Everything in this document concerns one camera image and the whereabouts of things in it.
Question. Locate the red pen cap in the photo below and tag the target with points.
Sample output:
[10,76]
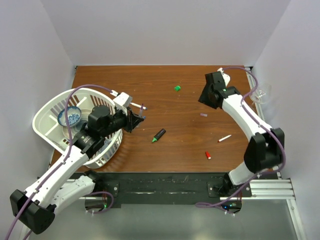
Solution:
[208,155]

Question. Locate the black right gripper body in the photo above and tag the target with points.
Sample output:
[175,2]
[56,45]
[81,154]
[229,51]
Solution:
[205,98]

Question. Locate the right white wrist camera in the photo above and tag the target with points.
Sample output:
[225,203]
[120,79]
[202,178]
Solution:
[225,76]

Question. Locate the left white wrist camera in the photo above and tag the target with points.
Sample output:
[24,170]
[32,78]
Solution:
[122,100]

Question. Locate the purple marker pen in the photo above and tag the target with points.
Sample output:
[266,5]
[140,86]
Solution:
[141,110]

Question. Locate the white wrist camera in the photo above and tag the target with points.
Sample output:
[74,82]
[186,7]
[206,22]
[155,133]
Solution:
[122,100]
[225,76]

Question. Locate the white blue-tipped marker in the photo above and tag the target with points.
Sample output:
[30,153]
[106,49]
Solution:
[139,106]

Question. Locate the aluminium frame rail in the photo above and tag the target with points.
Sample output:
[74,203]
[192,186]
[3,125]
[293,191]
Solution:
[269,189]

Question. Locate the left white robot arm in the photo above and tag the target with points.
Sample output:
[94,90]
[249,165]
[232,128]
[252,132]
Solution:
[37,206]

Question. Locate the white plastic basket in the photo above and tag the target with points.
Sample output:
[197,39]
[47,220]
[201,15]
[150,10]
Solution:
[46,123]

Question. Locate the white red-tipped marker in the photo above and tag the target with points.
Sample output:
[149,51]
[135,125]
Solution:
[224,138]

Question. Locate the black green highlighter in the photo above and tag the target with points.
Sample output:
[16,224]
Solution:
[158,135]

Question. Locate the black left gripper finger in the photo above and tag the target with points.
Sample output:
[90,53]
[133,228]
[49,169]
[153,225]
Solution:
[135,121]
[132,114]

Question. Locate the green highlighter cap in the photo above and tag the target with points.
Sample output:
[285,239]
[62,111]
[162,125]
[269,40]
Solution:
[177,88]

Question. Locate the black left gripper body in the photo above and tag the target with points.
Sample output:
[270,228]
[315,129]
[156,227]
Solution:
[121,120]

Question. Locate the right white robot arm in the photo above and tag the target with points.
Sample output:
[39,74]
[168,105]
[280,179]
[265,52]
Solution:
[265,149]

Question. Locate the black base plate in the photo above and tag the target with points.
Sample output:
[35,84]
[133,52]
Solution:
[160,188]

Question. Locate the blue white ceramic bowl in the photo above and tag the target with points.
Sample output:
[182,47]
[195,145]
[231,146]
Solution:
[69,116]

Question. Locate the stacked ceramic plates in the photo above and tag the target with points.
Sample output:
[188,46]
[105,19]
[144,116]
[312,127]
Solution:
[74,129]

